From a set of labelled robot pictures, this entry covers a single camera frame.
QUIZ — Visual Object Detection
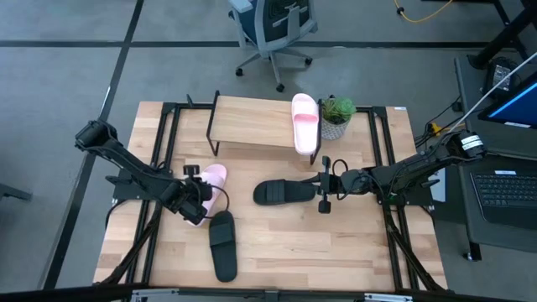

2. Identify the black laptop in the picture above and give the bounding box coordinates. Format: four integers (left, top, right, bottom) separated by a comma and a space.
469, 169, 537, 231

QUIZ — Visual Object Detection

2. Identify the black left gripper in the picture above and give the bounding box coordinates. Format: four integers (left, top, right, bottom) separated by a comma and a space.
166, 164, 214, 227

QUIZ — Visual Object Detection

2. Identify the grey blue office chair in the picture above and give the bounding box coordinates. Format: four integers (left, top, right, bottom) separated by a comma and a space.
228, 0, 319, 93

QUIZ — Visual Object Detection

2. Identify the white cable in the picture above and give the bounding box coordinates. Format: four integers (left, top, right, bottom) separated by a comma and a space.
444, 52, 537, 135

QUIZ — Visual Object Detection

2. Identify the black power adapter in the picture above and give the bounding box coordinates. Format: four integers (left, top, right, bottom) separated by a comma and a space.
482, 56, 520, 100

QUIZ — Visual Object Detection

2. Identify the white triangle-patterned plant pot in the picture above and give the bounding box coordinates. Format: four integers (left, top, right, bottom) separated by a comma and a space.
321, 117, 352, 141

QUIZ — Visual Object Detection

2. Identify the black metal table frame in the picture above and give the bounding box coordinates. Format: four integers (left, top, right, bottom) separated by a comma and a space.
94, 100, 450, 302

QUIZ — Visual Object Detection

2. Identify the computer monitor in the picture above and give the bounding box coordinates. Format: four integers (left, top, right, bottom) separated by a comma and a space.
477, 79, 537, 130

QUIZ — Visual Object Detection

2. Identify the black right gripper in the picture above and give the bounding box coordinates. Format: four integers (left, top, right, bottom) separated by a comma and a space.
300, 155, 352, 215

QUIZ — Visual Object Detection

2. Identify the yellow cable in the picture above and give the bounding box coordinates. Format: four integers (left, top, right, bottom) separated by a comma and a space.
393, 0, 455, 24

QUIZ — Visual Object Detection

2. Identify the laptop on side desk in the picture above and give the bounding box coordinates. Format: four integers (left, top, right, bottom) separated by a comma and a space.
455, 54, 537, 255

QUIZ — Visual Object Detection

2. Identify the wooden shelf with black legs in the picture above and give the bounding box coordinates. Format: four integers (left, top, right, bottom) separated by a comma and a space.
205, 90, 324, 166

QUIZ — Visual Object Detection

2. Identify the green succulent plant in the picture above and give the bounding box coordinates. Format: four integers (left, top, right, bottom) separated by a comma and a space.
321, 96, 357, 126

